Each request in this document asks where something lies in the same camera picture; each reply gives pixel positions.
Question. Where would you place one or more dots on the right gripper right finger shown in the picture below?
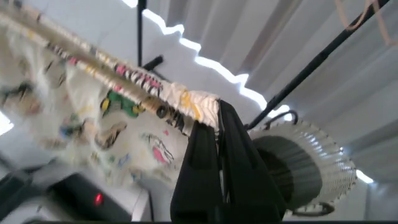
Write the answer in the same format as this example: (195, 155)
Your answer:
(248, 189)

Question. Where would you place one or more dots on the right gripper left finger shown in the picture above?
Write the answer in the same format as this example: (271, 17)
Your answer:
(196, 189)

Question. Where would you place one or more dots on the cream printed garment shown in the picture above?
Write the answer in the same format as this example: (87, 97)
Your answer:
(93, 124)

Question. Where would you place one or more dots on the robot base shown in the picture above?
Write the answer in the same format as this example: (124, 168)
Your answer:
(71, 199)

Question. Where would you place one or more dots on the white laundry basket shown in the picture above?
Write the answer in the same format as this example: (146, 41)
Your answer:
(323, 155)

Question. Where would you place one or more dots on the black clothes rack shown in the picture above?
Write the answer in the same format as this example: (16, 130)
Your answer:
(311, 65)

